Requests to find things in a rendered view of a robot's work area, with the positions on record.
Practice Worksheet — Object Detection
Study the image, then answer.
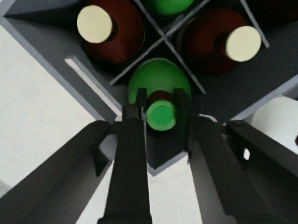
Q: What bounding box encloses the white bottle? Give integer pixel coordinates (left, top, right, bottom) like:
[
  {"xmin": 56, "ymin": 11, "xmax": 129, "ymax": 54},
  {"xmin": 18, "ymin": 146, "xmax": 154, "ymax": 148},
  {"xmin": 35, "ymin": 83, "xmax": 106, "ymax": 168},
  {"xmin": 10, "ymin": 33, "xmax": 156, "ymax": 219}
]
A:
[{"xmin": 241, "ymin": 94, "xmax": 298, "ymax": 153}]

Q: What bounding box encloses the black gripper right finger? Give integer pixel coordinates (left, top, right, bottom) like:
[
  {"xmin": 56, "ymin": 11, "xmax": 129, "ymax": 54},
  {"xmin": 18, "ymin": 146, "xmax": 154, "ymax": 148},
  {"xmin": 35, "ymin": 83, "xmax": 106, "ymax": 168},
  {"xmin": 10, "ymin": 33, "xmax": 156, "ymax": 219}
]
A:
[{"xmin": 174, "ymin": 88, "xmax": 298, "ymax": 224}]

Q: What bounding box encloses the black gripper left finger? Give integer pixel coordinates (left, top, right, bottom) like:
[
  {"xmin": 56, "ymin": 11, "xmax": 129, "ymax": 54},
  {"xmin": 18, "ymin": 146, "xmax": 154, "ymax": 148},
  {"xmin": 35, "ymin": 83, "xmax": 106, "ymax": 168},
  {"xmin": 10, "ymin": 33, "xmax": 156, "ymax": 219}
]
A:
[{"xmin": 0, "ymin": 88, "xmax": 153, "ymax": 224}]

